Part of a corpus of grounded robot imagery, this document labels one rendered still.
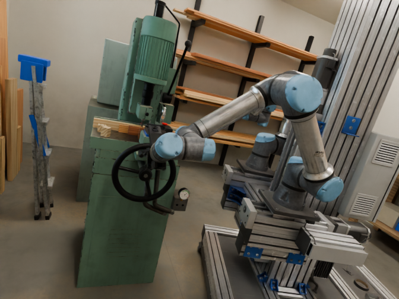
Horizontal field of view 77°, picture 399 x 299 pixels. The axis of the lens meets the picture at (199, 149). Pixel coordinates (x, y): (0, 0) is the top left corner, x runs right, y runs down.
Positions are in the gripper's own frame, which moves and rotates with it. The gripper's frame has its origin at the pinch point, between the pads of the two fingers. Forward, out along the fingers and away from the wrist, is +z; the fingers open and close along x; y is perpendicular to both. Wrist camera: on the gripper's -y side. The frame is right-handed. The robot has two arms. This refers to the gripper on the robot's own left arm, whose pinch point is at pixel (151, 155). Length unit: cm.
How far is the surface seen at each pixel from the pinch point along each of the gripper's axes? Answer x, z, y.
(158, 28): 2, 2, -62
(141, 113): -1.4, 25.7, -26.7
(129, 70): -8, 36, -56
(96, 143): -22.4, 22.5, -8.1
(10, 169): -98, 167, -8
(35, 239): -59, 101, 45
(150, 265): 12, 59, 58
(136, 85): -4, 31, -45
